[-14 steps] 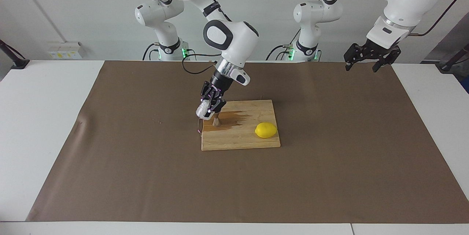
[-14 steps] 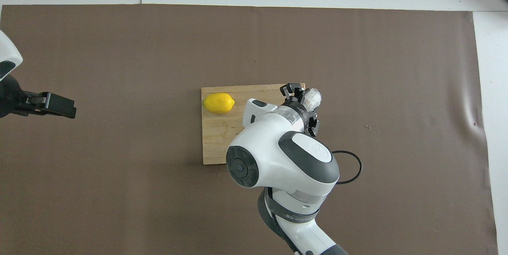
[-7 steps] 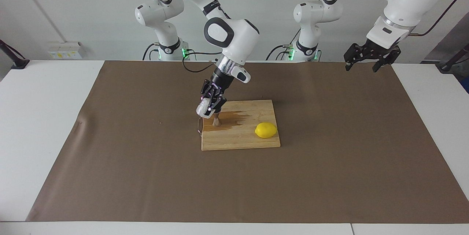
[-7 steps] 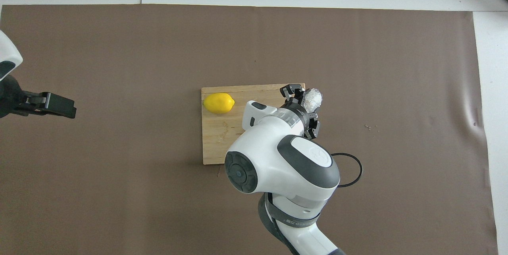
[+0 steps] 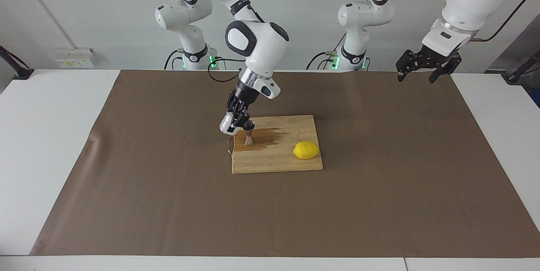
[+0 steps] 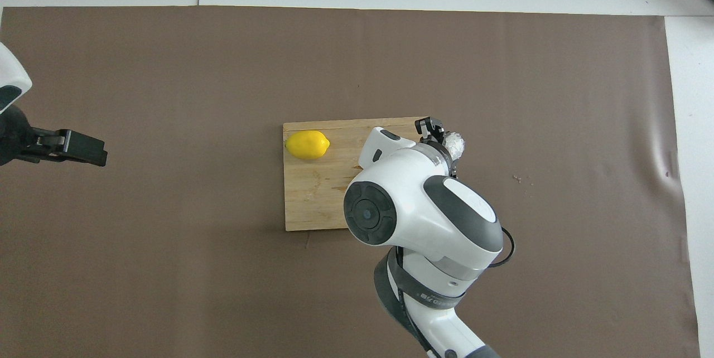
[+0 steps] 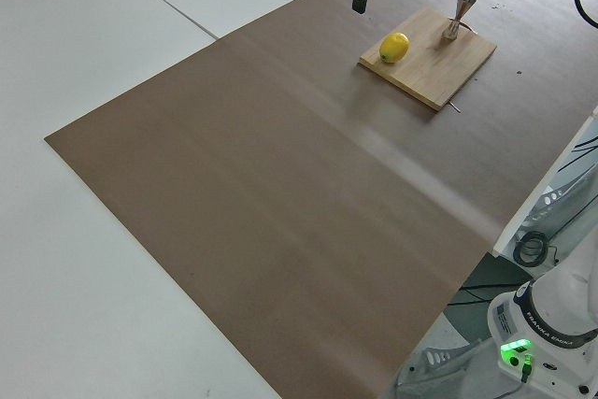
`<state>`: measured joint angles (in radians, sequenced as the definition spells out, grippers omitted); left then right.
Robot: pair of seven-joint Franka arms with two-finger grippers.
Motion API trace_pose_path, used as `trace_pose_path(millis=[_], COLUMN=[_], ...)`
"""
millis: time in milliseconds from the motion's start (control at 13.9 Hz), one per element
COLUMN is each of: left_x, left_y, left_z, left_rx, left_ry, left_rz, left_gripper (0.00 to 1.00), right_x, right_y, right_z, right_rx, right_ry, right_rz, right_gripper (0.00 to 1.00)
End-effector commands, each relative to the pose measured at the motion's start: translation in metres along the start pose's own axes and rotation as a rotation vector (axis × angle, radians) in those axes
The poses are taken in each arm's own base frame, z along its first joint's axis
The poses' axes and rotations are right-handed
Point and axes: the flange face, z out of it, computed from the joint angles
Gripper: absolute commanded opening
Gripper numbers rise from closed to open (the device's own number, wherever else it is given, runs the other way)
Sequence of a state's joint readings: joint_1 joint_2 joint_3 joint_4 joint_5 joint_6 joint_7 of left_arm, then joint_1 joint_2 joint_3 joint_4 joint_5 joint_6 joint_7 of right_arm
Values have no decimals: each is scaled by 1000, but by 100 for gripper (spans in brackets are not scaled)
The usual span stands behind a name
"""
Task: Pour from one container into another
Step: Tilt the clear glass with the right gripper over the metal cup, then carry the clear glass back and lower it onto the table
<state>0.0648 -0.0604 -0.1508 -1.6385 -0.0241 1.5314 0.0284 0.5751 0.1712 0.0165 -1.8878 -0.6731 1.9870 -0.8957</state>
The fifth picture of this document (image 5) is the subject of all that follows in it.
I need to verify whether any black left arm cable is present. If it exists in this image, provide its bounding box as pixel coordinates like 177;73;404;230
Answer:
359;0;533;43

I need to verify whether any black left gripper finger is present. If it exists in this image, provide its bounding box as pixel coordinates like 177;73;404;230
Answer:
428;53;462;84
396;50;422;82

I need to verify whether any black clamp stand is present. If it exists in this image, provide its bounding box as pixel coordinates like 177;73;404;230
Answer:
502;49;540;85
0;45;34;80

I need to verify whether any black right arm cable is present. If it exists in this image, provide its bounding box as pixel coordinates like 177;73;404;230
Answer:
152;0;264;84

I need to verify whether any brown paper table mat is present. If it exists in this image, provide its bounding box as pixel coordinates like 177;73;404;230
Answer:
30;70;540;259

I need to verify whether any yellow lemon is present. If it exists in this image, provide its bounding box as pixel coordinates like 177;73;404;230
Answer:
293;141;320;160

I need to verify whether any steel jigger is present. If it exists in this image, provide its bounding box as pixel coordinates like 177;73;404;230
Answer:
243;121;256;146

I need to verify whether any white wall power outlet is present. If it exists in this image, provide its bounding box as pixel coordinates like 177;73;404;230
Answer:
55;49;97;69

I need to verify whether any wooden cutting board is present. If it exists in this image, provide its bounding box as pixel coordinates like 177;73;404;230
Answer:
227;114;324;175

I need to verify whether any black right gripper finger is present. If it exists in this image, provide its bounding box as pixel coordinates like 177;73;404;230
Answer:
240;108;255;131
225;101;240;133

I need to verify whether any clear glass cup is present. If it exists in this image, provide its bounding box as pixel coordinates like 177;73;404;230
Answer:
219;112;243;136

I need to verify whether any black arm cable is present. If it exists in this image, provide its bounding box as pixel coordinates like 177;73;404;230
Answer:
152;0;264;84
359;0;533;43

